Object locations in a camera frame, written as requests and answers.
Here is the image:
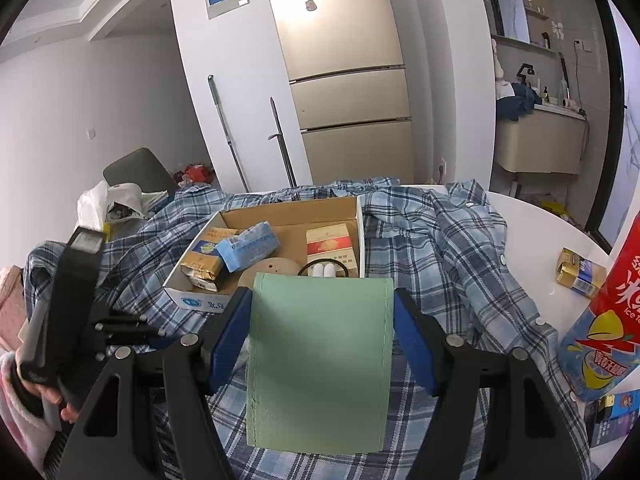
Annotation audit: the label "dark wooden stick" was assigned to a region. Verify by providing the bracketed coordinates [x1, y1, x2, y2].
[267, 96, 297, 187]

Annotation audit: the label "black ring white earbuds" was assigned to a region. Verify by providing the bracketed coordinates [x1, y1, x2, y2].
[299, 257, 351, 281]

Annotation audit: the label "beige refrigerator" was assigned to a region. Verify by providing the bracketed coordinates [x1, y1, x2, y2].
[260, 0, 416, 186]

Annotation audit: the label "beige vanity cabinet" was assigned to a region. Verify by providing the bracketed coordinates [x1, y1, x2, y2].
[495, 105, 588, 176]

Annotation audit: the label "white plastic bag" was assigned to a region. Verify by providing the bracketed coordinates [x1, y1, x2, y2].
[76, 180, 171, 233]

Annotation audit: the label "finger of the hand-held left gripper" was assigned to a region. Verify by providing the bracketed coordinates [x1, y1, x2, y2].
[96, 310, 149, 329]
[105, 327, 173, 356]

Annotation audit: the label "pink cloth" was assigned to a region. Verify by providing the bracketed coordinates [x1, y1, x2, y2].
[0, 265, 31, 351]

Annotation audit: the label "red blue drink bottle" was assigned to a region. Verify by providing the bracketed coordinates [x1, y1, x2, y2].
[559, 212, 640, 403]

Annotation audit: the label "grey chair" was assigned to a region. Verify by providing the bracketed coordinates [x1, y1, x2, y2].
[102, 147, 180, 196]

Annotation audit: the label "grey mop handle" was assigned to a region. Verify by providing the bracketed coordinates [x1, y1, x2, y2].
[207, 74, 249, 193]

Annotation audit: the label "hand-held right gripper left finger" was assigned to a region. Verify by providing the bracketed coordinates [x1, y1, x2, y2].
[45, 286, 253, 480]

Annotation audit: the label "yellow blue cigarette pack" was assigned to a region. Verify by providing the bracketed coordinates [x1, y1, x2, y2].
[555, 247, 608, 298]

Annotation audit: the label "bathroom mirror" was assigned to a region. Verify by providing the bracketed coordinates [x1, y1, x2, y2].
[492, 0, 533, 43]

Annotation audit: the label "person's left hand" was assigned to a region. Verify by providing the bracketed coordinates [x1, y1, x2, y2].
[15, 357, 82, 425]

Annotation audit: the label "blue plaid shirt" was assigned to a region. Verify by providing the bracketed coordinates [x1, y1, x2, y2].
[22, 176, 591, 480]

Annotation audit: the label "dark blue box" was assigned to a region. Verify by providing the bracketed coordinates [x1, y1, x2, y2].
[584, 391, 640, 448]

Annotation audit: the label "gold blue cigarette pack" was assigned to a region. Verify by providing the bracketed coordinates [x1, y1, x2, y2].
[180, 227, 240, 293]

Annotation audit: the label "round wooden disc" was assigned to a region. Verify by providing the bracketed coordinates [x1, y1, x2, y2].
[239, 256, 301, 291]

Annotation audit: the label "green leather pouch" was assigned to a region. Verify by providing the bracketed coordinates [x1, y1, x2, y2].
[246, 272, 396, 453]

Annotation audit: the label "dark blue cloth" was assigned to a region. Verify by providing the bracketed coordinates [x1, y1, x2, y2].
[496, 82, 542, 122]

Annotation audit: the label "cardboard box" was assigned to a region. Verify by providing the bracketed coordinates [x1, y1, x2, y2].
[164, 195, 366, 313]

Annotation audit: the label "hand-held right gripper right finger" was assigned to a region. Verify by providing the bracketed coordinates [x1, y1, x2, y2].
[394, 287, 601, 480]

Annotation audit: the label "blue tissue packet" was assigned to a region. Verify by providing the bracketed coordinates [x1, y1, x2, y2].
[216, 221, 281, 273]

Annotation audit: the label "red gold cigarette pack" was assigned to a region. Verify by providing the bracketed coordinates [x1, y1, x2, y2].
[305, 223, 362, 278]

